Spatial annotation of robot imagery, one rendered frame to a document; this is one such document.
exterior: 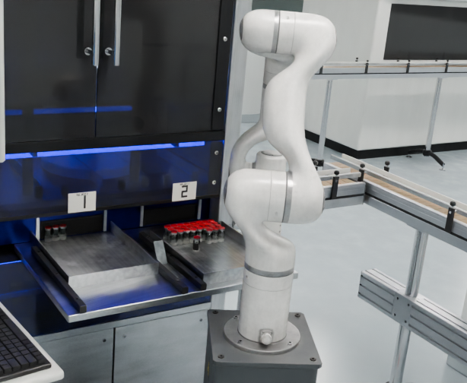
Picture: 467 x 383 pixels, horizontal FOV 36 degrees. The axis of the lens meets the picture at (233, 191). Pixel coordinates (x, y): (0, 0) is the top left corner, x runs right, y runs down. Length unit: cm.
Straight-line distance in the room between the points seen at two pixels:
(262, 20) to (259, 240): 51
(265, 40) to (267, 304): 62
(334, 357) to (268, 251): 189
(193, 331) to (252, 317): 83
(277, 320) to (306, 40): 66
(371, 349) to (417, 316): 80
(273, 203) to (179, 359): 108
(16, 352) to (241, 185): 65
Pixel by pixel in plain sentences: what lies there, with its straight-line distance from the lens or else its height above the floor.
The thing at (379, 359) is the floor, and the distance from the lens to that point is 358.
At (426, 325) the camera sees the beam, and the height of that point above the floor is 48.
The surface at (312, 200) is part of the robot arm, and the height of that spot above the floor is 124.
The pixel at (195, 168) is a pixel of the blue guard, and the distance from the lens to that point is 232.
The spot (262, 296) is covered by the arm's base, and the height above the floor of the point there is 99.
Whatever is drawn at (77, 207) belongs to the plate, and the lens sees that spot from 219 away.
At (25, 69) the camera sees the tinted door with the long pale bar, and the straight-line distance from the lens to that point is 205.
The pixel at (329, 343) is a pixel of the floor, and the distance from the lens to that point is 363.
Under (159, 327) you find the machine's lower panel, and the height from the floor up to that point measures 55.
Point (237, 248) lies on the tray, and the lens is 228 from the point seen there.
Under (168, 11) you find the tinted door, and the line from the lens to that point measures 218.
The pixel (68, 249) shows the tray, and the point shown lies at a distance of 221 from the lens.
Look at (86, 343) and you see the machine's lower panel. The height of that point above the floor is 54.
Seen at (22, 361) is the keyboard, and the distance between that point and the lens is 177.
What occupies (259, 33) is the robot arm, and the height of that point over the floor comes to 158.
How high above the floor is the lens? 175
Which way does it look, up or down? 18 degrees down
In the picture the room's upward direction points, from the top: 5 degrees clockwise
